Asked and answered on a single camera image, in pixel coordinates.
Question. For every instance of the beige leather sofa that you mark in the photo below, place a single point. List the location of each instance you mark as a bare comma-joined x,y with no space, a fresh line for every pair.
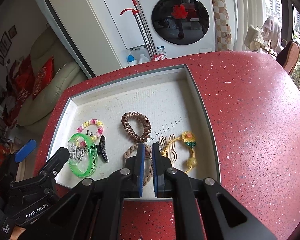
45,100

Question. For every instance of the pale pink draped cloth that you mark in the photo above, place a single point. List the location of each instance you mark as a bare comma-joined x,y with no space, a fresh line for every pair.
272,30

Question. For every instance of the wooden rabbit hair clip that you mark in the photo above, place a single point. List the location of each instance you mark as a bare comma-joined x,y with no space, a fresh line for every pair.
173,152

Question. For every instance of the beige draped cloth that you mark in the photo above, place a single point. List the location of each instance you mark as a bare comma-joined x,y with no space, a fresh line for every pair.
253,36

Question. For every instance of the green translucent bangle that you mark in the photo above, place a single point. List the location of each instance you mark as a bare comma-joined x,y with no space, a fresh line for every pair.
92,160

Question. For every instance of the red patterned blanket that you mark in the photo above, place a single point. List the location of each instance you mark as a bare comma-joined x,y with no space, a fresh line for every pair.
21,85

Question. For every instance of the small dark picture frame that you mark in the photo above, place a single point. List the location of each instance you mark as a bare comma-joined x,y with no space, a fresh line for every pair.
12,32

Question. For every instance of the white tall cabinet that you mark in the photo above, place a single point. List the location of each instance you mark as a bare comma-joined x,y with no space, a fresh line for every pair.
115,10

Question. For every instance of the black hair claw clip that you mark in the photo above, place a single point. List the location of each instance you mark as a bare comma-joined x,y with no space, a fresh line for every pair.
102,150

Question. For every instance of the white washing machine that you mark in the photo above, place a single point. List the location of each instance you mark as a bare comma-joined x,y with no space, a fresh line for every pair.
190,51

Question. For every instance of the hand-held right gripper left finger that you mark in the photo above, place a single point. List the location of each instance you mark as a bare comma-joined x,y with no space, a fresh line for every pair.
142,172

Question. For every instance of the red embroidered cushion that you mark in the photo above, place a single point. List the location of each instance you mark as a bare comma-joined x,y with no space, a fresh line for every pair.
43,77

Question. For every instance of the checkered hanging cloth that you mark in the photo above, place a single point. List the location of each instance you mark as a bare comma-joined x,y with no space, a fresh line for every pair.
221,17

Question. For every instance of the white curtain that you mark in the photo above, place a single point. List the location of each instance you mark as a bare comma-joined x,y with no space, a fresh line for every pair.
247,5

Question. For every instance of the clear plastic jug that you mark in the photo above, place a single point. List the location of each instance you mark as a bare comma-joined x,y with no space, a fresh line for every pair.
140,53

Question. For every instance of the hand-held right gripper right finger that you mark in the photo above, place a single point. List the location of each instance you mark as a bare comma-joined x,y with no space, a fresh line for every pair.
154,170

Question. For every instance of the large dark picture frame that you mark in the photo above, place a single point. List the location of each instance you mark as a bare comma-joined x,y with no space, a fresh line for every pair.
3,42

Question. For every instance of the silver metal pendant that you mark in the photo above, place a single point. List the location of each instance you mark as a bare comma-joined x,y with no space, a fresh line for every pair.
81,155

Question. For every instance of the white bottle with blue cap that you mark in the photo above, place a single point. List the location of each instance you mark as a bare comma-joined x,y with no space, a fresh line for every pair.
131,61

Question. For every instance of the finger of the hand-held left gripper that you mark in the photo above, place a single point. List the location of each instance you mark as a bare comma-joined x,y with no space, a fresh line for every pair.
57,160
26,150

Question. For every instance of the grey shallow cardboard box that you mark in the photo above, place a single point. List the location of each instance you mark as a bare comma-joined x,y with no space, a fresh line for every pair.
165,97

